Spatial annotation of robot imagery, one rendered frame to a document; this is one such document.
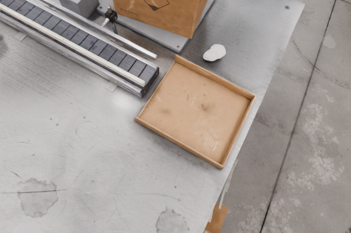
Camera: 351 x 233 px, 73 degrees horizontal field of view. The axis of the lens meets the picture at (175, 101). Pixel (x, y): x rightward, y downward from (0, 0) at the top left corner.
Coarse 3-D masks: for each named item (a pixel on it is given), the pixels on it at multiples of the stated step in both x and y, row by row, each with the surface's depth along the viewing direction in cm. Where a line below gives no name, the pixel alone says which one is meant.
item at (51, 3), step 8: (40, 0) 76; (48, 0) 75; (56, 8) 75; (64, 8) 74; (72, 16) 74; (80, 16) 73; (88, 24) 72; (96, 24) 72; (104, 32) 72; (112, 32) 71; (120, 40) 71; (136, 48) 70; (152, 56) 69
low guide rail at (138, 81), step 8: (0, 8) 80; (8, 8) 78; (16, 16) 78; (24, 16) 77; (32, 24) 76; (48, 32) 76; (64, 40) 75; (72, 48) 76; (80, 48) 74; (88, 56) 75; (96, 56) 73; (104, 64) 73; (112, 64) 73; (120, 72) 72; (136, 80) 71
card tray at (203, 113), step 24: (168, 72) 82; (192, 72) 83; (168, 96) 79; (192, 96) 79; (216, 96) 80; (240, 96) 80; (144, 120) 75; (168, 120) 75; (192, 120) 76; (216, 120) 76; (240, 120) 77; (192, 144) 73; (216, 144) 73
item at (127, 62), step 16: (0, 0) 84; (16, 0) 84; (32, 16) 82; (48, 16) 82; (64, 32) 80; (80, 32) 80; (96, 48) 79; (112, 48) 79; (128, 64) 77; (144, 64) 77; (128, 80) 75; (144, 80) 75
